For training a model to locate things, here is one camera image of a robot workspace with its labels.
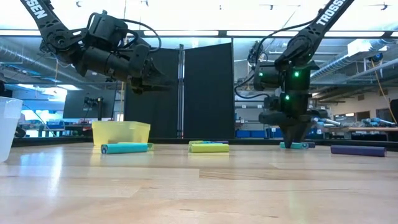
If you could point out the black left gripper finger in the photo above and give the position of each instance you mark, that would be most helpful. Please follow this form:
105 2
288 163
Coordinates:
155 85

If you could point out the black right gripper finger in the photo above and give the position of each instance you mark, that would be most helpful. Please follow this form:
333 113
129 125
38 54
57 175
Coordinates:
294 132

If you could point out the teal block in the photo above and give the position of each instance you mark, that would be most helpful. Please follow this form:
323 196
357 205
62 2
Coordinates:
211 142
304 145
124 148

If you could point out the purple block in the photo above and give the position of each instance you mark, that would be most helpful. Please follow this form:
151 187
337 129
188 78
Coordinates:
357 151
311 144
224 142

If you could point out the clear plastic bin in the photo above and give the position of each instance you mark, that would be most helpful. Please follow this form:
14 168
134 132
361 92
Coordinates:
7 130

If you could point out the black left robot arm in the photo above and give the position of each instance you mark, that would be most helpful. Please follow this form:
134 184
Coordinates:
40 15

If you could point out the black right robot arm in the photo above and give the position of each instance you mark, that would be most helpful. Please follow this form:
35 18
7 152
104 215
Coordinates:
329 15

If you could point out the grey background robot arm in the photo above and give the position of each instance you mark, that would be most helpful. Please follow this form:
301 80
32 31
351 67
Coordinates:
332 122
379 121

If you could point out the black partition panel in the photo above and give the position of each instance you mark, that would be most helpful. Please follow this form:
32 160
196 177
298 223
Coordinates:
208 93
158 118

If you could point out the metal storage shelf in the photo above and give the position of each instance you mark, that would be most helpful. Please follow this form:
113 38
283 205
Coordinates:
248 107

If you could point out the yellow translucent plastic bin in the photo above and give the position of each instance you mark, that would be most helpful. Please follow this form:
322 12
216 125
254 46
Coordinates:
121 132

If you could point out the black background machine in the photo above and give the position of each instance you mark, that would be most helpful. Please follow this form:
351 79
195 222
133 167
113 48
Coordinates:
256 51

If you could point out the wooden workbench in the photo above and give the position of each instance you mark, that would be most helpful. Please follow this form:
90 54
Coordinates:
367 129

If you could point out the dark monitor screen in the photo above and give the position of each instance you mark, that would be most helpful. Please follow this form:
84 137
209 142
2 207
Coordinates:
74 105

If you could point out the silver partition post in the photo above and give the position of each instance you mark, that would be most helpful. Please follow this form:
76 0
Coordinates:
181 93

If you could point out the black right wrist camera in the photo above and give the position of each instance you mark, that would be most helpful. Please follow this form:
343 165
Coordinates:
268 117

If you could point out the silver corrugated ceiling duct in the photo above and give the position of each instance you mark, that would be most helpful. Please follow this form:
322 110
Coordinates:
332 67
18 59

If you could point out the black aluminium table frame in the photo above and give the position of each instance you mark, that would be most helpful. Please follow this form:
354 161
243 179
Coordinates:
171 140

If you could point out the white rectangular ceiling duct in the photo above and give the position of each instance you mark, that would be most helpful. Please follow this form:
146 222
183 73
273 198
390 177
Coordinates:
367 46

